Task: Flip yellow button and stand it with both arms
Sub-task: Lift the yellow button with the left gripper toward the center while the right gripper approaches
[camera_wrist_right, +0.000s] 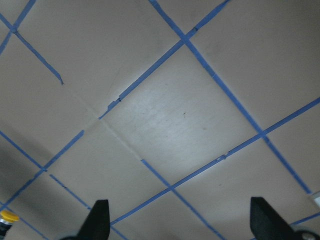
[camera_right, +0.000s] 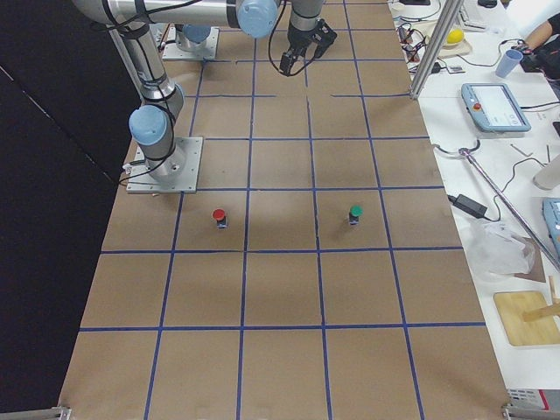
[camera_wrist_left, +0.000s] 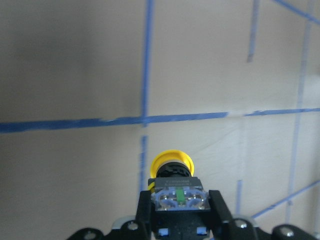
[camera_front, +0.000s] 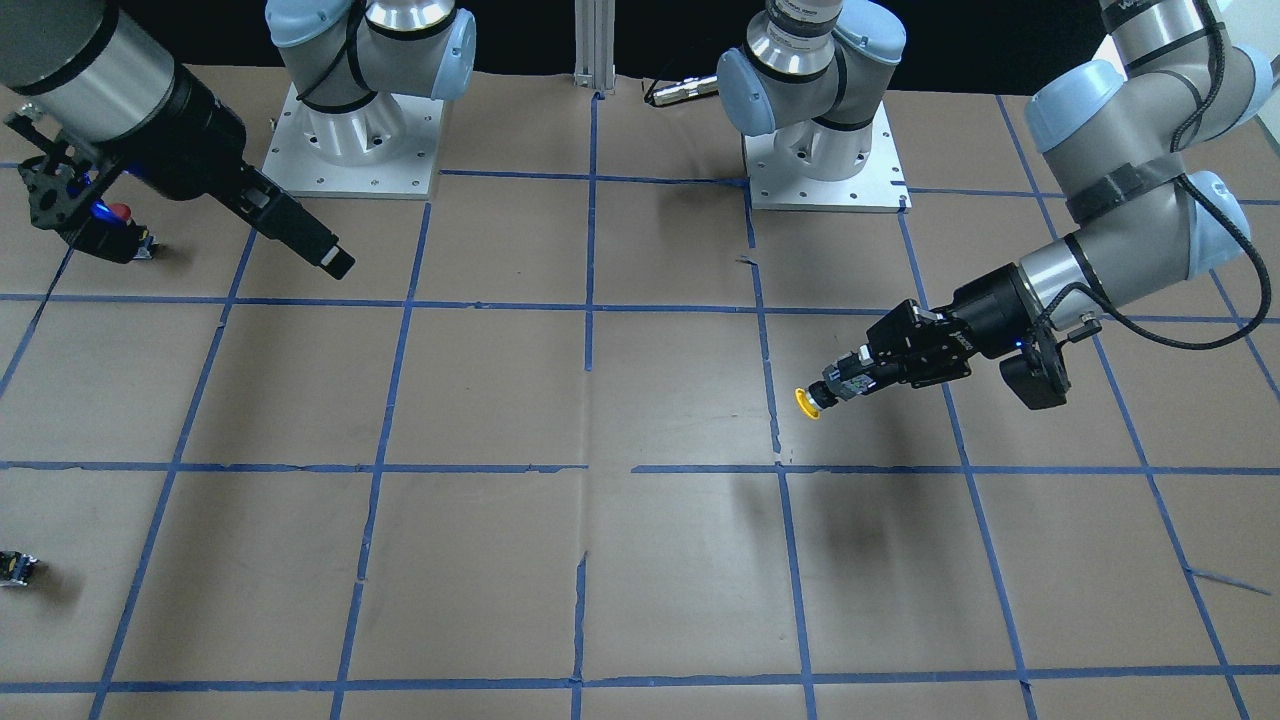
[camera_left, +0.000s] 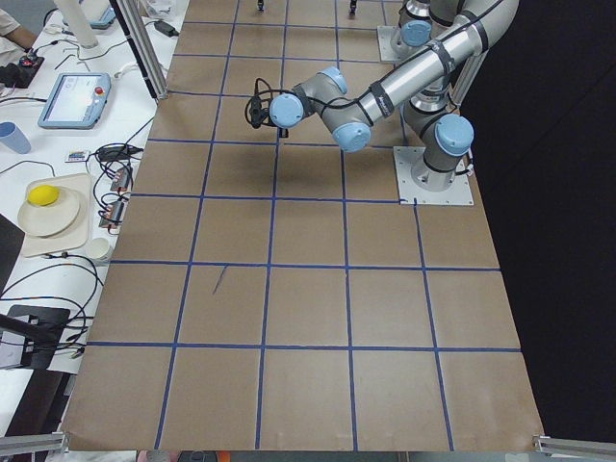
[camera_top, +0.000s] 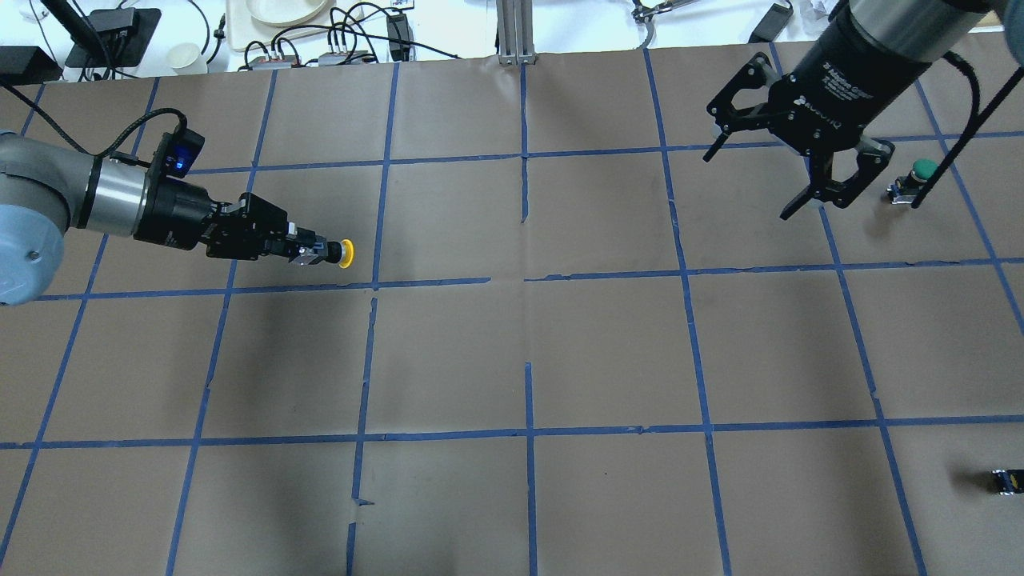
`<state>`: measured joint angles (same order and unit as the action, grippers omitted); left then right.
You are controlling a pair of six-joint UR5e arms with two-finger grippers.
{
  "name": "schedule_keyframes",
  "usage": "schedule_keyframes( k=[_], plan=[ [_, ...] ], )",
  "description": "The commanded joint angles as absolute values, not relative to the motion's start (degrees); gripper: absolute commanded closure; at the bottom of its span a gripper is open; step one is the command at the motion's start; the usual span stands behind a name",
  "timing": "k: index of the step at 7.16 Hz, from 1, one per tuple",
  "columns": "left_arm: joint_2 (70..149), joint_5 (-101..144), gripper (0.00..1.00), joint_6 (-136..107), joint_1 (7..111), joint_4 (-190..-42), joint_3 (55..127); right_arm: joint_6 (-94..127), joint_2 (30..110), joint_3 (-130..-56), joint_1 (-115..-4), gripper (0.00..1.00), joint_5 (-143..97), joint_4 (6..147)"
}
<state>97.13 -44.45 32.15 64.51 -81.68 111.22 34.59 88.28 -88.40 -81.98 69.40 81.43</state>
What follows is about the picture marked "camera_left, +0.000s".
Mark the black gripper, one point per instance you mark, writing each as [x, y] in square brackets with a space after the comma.
[282, 131]

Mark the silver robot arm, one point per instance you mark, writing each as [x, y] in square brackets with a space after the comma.
[419, 21]
[435, 39]

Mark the black power adapter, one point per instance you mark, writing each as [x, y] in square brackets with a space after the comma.
[166, 29]

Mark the small circuit board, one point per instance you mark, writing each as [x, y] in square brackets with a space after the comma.
[111, 215]
[123, 180]

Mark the blue teach pendant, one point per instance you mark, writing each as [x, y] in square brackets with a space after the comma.
[99, 13]
[76, 101]

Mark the small colourful card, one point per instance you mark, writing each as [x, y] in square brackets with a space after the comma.
[77, 156]

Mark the white paper cup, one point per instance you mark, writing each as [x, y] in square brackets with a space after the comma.
[100, 251]

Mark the white cylinder tube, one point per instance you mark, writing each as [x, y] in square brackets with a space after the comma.
[77, 22]

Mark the beige tray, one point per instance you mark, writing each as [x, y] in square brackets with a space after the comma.
[77, 233]

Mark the yellow lemon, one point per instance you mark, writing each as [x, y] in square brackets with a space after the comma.
[43, 195]

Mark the beige plate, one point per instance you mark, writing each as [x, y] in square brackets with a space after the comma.
[52, 219]

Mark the black joystick controller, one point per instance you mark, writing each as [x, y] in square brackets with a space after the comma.
[21, 75]

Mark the light blue cup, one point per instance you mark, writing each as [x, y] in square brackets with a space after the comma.
[13, 138]

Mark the black box device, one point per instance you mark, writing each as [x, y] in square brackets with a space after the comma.
[30, 336]

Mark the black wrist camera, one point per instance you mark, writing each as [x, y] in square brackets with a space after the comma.
[257, 112]

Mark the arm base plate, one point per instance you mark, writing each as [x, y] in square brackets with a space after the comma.
[389, 43]
[418, 184]

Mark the aluminium frame post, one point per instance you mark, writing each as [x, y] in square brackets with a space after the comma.
[130, 21]

